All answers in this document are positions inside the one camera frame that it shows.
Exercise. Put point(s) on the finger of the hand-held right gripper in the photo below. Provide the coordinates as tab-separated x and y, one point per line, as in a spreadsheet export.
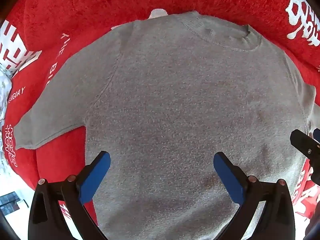
303	143

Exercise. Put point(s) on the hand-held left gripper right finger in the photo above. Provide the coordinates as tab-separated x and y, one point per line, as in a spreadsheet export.
228	177

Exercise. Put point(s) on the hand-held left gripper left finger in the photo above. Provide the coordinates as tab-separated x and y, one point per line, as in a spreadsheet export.
96	177

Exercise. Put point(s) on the grey knit sweater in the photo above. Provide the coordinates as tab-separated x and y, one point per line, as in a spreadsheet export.
175	92

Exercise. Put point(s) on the dark flat object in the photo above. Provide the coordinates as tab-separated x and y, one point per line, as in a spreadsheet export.
10	202

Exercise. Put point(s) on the white floral cloth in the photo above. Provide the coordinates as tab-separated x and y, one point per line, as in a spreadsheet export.
5	87

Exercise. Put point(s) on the red blanket with white print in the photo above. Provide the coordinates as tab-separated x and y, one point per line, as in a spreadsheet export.
75	10

